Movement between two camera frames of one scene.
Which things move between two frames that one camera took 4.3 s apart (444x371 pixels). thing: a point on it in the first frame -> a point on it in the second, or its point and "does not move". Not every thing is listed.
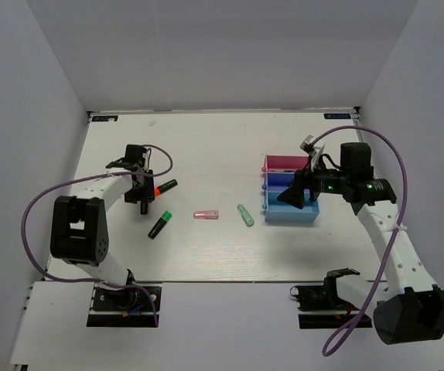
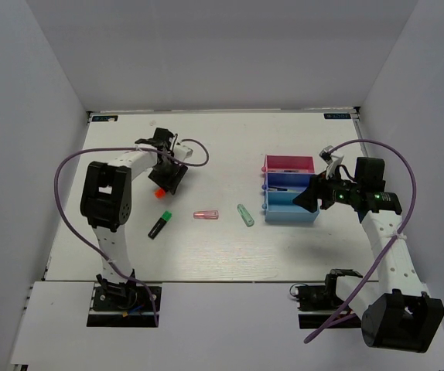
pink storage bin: x=285 y=163 does not move
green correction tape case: x=245 y=216 does not move
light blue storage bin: x=281 y=212 does not move
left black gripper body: x=141 y=192 -> x=164 y=174
